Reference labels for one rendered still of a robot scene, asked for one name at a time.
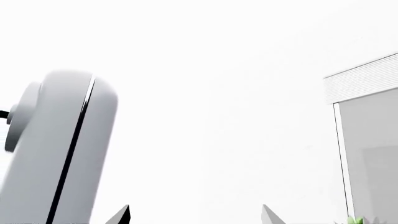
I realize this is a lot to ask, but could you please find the white stand mixer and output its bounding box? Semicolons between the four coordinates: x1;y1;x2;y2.
0;68;119;224

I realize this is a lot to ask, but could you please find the green plant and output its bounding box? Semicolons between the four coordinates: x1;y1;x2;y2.
345;215;365;224

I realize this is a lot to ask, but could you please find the window with white blind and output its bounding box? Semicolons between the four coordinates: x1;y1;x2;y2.
322;52;398;224

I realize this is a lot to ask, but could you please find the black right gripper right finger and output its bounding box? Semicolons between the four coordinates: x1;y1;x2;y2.
261;203;287;224

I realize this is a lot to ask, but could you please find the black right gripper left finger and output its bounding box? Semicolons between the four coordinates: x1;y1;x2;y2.
104;204;131;224

